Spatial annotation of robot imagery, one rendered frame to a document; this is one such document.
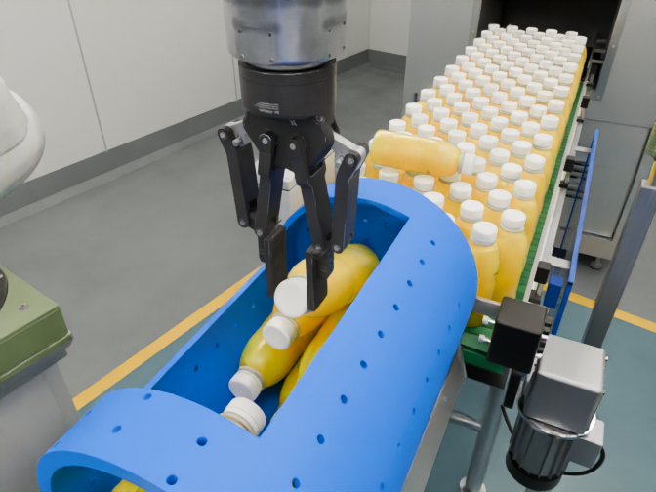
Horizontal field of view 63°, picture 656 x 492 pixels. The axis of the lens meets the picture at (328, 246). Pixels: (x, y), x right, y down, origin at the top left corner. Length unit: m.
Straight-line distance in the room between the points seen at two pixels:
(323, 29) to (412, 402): 0.34
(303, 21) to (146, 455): 0.31
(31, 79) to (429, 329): 2.99
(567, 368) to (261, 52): 0.80
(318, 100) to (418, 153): 0.62
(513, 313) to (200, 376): 0.48
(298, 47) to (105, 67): 3.21
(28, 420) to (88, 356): 1.41
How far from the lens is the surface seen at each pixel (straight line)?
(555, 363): 1.03
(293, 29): 0.38
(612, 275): 1.22
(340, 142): 0.43
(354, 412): 0.46
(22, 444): 0.98
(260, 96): 0.41
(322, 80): 0.41
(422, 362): 0.56
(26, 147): 0.95
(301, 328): 0.67
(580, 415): 1.06
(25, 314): 0.85
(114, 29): 3.59
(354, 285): 0.60
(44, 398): 0.95
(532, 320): 0.88
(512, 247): 0.95
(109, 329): 2.44
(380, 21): 5.57
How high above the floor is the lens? 1.56
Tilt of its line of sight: 35 degrees down
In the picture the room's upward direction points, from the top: straight up
